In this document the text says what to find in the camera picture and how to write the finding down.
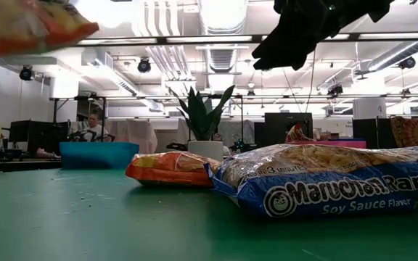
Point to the person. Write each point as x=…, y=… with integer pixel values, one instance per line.
x=93, y=127

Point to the snake plant in white pot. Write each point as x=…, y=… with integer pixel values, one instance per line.
x=205, y=150

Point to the black partition panel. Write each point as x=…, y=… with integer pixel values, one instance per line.
x=370, y=134

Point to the red beef noodle pack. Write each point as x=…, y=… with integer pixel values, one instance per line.
x=296, y=135

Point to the white cloth cover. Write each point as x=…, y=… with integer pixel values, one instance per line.
x=133, y=134

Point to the orange chicken noodle pack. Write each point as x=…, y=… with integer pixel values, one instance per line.
x=31, y=25
x=169, y=170

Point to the blue soy sauce noodle pack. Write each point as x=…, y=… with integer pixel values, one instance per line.
x=321, y=195

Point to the red patterned wall tapestry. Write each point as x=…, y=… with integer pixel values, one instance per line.
x=408, y=132

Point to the pink plastic bin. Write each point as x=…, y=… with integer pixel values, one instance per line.
x=339, y=144

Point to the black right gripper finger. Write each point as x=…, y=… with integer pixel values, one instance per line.
x=299, y=50
x=272, y=50

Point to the black ceiling spotlight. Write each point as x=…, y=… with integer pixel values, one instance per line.
x=144, y=66
x=26, y=73
x=407, y=63

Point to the silver ceiling duct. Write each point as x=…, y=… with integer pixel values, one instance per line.
x=223, y=58

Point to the blue plastic bin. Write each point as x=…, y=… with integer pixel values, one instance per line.
x=98, y=156

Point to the black overhead beam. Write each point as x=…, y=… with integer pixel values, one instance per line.
x=165, y=40

